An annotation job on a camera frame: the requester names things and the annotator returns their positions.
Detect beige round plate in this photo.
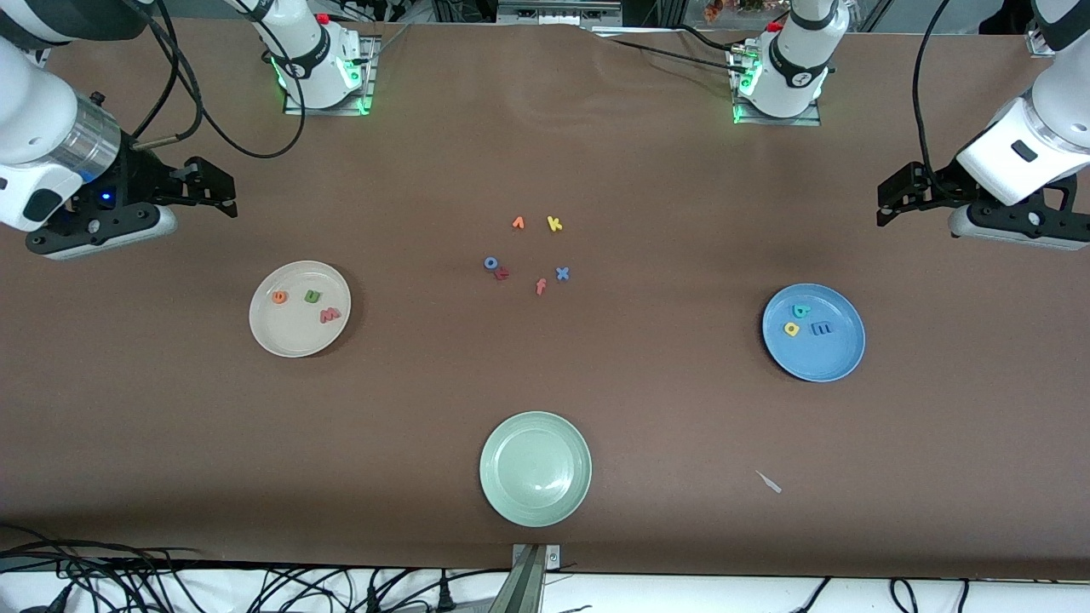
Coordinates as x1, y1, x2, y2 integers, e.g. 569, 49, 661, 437
250, 260, 353, 358

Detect blue round plate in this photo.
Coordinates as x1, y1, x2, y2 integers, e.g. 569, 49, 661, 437
761, 283, 867, 383

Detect brown paper table cover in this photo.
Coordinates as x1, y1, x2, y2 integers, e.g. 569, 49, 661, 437
0, 15, 1090, 581

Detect grey metal box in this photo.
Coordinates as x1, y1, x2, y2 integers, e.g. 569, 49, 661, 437
498, 0, 622, 26

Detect pale green round plate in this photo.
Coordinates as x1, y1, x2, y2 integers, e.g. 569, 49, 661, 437
479, 411, 594, 529

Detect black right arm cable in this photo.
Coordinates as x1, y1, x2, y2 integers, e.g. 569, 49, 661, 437
128, 0, 306, 160

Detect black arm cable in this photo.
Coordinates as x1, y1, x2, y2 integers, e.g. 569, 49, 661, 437
128, 0, 306, 160
911, 0, 955, 192

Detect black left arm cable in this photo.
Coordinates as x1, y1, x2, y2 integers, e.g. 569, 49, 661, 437
911, 0, 955, 192

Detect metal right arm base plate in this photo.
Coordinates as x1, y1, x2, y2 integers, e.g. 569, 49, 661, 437
283, 34, 376, 117

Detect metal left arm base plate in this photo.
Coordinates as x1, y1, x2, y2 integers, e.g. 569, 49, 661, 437
731, 47, 823, 128

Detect black cable on table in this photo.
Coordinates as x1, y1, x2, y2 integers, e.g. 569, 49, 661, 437
596, 26, 750, 73

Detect tangled black floor cables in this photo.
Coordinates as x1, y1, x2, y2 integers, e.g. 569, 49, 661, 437
0, 521, 214, 613

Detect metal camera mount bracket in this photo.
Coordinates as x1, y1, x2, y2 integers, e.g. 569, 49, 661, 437
487, 543, 563, 613

